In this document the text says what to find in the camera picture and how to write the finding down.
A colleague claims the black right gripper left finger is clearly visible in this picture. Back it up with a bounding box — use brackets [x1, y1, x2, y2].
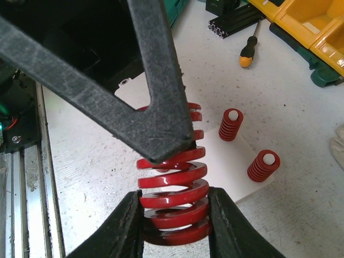
[67, 190, 142, 258]

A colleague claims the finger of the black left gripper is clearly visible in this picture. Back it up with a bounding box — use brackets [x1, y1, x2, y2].
[1, 1, 194, 163]

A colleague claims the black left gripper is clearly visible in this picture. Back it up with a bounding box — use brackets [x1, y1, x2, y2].
[1, 1, 144, 93]

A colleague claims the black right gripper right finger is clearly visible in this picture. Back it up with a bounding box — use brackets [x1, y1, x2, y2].
[208, 187, 284, 258]

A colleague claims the white peg base plate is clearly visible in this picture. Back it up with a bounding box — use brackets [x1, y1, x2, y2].
[114, 80, 272, 202]

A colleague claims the beige work glove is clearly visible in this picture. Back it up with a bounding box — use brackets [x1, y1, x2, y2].
[329, 124, 344, 170]

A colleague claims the black battery charger box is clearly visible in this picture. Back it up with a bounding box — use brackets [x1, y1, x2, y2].
[205, 0, 241, 16]

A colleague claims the black aluminium extrusion profile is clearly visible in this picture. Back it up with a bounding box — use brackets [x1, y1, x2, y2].
[208, 4, 266, 39]

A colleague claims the yellow storage bin row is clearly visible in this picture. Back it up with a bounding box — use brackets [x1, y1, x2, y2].
[250, 0, 343, 76]

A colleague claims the black orange handled screwdriver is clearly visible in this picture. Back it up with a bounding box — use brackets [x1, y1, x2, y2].
[239, 18, 262, 68]

